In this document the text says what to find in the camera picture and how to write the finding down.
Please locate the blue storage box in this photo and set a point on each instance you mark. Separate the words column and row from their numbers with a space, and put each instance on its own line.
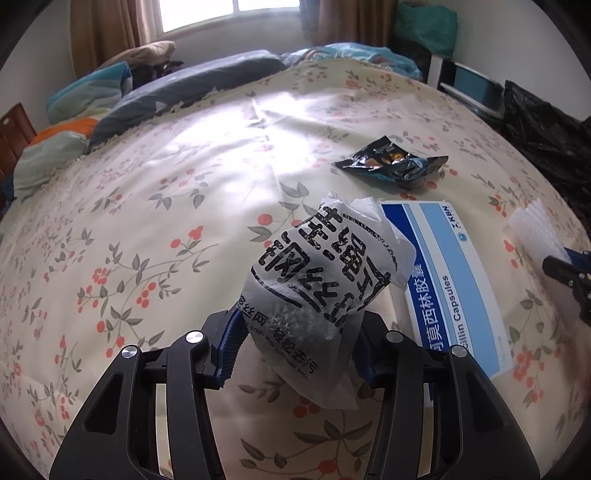
column 475, row 90

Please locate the dark chair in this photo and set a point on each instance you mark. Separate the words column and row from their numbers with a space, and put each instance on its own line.
column 154, row 71

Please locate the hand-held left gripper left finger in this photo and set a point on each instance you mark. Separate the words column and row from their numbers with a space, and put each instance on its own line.
column 229, row 344

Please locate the white blue medicine box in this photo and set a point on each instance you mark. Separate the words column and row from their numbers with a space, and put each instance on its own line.
column 448, row 277

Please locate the orange green striped pillow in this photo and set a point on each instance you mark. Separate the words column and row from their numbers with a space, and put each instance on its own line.
column 51, row 147

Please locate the clear printed steel wool bag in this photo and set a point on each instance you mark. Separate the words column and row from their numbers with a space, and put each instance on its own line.
column 323, row 286

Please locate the teal fabric bag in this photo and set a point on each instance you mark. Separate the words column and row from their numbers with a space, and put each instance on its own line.
column 427, row 21

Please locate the black snack wrapper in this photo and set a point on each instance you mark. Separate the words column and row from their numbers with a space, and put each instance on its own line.
column 392, row 164

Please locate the teal blue pillow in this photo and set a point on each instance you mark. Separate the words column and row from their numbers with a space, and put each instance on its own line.
column 87, row 90

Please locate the brown curtain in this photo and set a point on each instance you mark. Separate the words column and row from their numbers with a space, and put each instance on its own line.
column 346, row 21
column 111, row 27

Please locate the black plastic bag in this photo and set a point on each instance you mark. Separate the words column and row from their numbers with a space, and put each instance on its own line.
column 549, row 134

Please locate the floral bedsheet bed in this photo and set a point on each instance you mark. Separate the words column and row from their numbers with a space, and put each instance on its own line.
column 161, row 207

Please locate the beige folded blanket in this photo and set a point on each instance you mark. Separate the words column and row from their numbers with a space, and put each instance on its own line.
column 143, row 53

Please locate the brown wooden headboard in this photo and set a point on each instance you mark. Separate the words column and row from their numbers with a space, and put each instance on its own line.
column 14, row 134

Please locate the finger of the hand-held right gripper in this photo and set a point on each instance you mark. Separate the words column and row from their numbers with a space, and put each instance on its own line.
column 579, row 286
column 581, row 254

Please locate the light blue blanket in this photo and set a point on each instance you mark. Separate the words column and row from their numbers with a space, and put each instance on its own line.
column 355, row 55

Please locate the window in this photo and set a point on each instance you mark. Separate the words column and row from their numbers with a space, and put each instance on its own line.
column 221, row 14

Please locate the grey-blue triangle print pillow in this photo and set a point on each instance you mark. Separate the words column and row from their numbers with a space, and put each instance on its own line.
column 184, row 87

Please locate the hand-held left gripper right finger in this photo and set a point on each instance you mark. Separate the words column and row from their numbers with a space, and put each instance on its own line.
column 369, row 369

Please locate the white shelf frame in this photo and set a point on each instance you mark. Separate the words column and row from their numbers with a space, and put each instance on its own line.
column 436, row 69

